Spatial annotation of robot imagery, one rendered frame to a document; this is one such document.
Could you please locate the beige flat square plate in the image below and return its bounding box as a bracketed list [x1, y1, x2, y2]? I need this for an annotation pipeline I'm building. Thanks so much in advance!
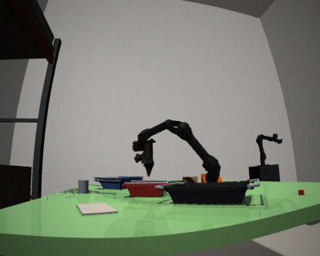
[76, 203, 118, 215]

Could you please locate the tan rectangular block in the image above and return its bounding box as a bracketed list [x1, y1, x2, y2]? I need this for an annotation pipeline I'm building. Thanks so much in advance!
[183, 177, 198, 184]

